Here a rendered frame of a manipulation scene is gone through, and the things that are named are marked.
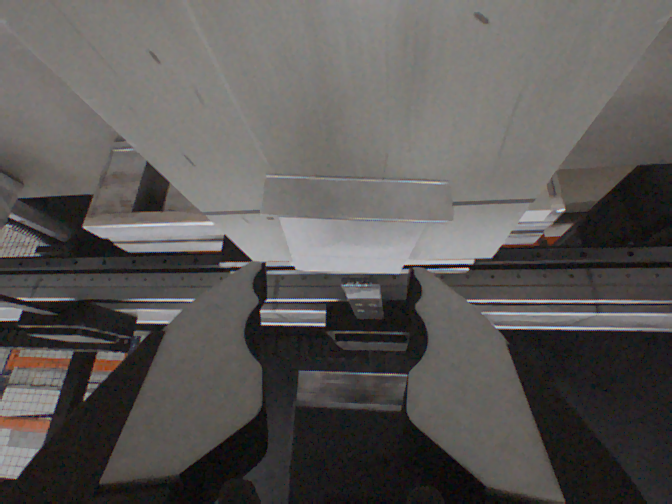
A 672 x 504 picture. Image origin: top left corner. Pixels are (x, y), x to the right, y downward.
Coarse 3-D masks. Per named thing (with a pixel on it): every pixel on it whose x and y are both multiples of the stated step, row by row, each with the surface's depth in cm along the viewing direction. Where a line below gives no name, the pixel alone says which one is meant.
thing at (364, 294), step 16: (352, 288) 31; (368, 288) 31; (336, 304) 45; (352, 304) 37; (368, 304) 36; (384, 304) 44; (336, 320) 44; (352, 320) 44; (368, 320) 44; (384, 320) 43; (400, 320) 43; (336, 336) 44; (352, 336) 44; (368, 336) 44; (384, 336) 43; (400, 336) 43
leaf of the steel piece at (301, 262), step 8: (296, 256) 25; (304, 256) 25; (312, 256) 25; (320, 256) 24; (328, 256) 24; (336, 256) 24; (296, 264) 26; (304, 264) 26; (312, 264) 26; (320, 264) 26; (328, 264) 26; (336, 264) 26; (344, 264) 26; (352, 264) 26; (360, 264) 26; (368, 264) 26; (376, 264) 25; (384, 264) 25; (392, 264) 25; (400, 264) 25; (368, 272) 27; (376, 272) 27; (384, 272) 27; (392, 272) 27
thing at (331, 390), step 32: (320, 384) 24; (352, 384) 24; (384, 384) 23; (320, 416) 22; (352, 416) 22; (384, 416) 22; (320, 448) 22; (352, 448) 21; (384, 448) 21; (288, 480) 21; (320, 480) 21; (352, 480) 21; (384, 480) 20
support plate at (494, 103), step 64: (0, 0) 9; (64, 0) 9; (128, 0) 9; (192, 0) 9; (256, 0) 9; (320, 0) 8; (384, 0) 8; (448, 0) 8; (512, 0) 8; (576, 0) 8; (640, 0) 8; (64, 64) 11; (128, 64) 10; (192, 64) 10; (256, 64) 10; (320, 64) 10; (384, 64) 10; (448, 64) 10; (512, 64) 10; (576, 64) 10; (128, 128) 13; (192, 128) 13; (256, 128) 13; (320, 128) 13; (384, 128) 13; (448, 128) 12; (512, 128) 12; (576, 128) 12; (192, 192) 17; (256, 192) 17; (512, 192) 16; (256, 256) 26; (448, 256) 24
